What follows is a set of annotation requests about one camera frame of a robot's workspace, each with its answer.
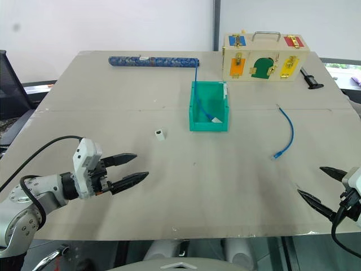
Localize green plastic bin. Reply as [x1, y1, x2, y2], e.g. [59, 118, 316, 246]
[188, 81, 230, 133]

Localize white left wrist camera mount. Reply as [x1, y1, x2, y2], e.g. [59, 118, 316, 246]
[72, 137, 104, 200]

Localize black mesh chair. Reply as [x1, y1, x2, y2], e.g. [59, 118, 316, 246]
[0, 50, 32, 121]

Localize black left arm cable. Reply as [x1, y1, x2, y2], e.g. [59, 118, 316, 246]
[0, 135, 85, 230]

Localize blue patterned tube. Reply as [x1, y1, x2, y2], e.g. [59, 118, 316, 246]
[108, 55, 201, 69]

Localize long blue cable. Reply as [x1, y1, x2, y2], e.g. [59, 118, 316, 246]
[193, 65, 215, 123]

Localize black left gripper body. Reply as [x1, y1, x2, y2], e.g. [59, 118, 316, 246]
[89, 159, 113, 198]

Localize dark table leg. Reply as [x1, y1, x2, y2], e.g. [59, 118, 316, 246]
[281, 235, 300, 271]

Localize short blue Ethernet cable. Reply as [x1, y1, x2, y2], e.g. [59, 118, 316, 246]
[270, 104, 295, 162]

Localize grey window frame post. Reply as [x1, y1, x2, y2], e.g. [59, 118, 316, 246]
[211, 0, 222, 53]

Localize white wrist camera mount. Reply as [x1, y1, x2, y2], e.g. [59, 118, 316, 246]
[72, 137, 104, 200]
[340, 166, 361, 200]

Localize metal box handle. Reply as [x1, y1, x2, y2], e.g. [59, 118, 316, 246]
[251, 31, 281, 43]

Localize white rounded cylinder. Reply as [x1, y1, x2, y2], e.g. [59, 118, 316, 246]
[143, 239, 186, 264]
[224, 238, 256, 264]

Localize grey robot torso top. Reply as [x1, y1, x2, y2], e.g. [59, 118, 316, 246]
[104, 255, 257, 271]

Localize wooden lock box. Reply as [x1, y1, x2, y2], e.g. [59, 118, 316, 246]
[221, 29, 311, 83]

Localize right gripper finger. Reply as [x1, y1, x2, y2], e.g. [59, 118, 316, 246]
[297, 189, 340, 224]
[319, 166, 349, 182]

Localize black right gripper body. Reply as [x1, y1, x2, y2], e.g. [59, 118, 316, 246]
[337, 189, 361, 224]

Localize black caliper tool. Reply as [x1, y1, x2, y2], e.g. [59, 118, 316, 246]
[300, 67, 325, 90]

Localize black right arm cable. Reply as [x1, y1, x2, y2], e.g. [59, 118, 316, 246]
[331, 207, 361, 257]

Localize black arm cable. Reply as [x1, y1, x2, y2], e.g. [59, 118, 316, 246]
[331, 207, 361, 257]
[0, 135, 85, 230]

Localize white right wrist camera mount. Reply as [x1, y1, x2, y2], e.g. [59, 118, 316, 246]
[340, 166, 361, 200]

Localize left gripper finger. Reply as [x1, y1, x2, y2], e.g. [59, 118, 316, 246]
[109, 171, 150, 195]
[100, 152, 138, 168]

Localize chrome curved bar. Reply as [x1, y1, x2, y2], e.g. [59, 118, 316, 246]
[33, 244, 70, 271]

